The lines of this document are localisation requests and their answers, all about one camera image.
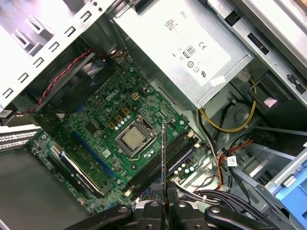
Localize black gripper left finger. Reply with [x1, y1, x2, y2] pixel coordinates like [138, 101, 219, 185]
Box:
[62, 183, 165, 230]

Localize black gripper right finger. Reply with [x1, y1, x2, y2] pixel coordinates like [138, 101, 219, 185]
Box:
[167, 182, 279, 230]

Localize green RAM stick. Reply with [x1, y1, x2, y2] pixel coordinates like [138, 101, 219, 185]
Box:
[162, 119, 168, 209]

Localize black expansion slot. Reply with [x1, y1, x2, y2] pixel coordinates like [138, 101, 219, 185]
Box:
[47, 154, 81, 192]

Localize metal CPU socket cover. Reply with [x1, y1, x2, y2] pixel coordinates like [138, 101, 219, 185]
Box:
[114, 114, 158, 158]

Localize green graphics card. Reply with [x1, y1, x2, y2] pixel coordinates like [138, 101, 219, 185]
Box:
[59, 149, 117, 199]

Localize silver CPU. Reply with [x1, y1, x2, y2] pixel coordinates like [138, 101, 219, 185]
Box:
[119, 126, 143, 150]

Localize green Dell motherboard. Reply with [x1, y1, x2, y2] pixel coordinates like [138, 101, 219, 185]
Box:
[28, 68, 212, 216]

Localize blue disk carrier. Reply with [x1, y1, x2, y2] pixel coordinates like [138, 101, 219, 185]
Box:
[275, 174, 307, 230]

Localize blue board connector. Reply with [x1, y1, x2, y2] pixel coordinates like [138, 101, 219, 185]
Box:
[73, 104, 86, 115]

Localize black cooling fan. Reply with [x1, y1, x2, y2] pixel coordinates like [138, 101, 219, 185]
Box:
[31, 51, 120, 113]

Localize silver power supply unit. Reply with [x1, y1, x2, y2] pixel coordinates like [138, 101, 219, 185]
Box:
[110, 0, 255, 108]

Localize silver metal PC case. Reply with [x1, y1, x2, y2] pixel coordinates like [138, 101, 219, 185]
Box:
[0, 0, 307, 230]

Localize black grey cable bundle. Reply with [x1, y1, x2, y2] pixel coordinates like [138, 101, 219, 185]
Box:
[176, 184, 288, 230]

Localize thin wire locking lever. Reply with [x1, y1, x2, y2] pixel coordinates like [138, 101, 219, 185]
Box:
[129, 150, 146, 161]

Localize orange red yellow wires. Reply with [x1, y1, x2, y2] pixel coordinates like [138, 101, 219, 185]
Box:
[215, 138, 255, 192]

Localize white cable label tag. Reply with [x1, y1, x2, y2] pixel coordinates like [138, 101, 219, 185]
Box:
[226, 155, 237, 168]

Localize black white power cables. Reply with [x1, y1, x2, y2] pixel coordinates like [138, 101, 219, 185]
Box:
[198, 109, 231, 168]

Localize yellow power wire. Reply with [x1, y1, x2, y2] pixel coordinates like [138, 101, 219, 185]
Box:
[200, 78, 258, 133]

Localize black plastic bracket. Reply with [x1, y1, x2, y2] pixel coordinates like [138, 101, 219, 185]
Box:
[248, 73, 291, 114]

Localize thin orange brown wires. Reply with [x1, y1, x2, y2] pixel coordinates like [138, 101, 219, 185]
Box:
[105, 47, 131, 62]

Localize red black twisted wire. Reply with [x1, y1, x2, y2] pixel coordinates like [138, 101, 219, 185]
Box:
[14, 47, 130, 115]

